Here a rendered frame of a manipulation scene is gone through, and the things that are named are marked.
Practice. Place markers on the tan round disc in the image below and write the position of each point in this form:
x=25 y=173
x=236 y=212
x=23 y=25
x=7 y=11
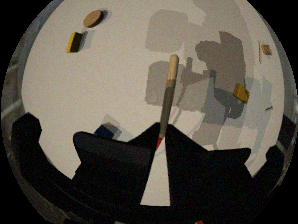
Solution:
x=93 y=18

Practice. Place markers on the blue block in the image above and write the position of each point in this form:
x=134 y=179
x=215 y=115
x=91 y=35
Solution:
x=102 y=131

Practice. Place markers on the red string with wooden stick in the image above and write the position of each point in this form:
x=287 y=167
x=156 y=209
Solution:
x=169 y=96

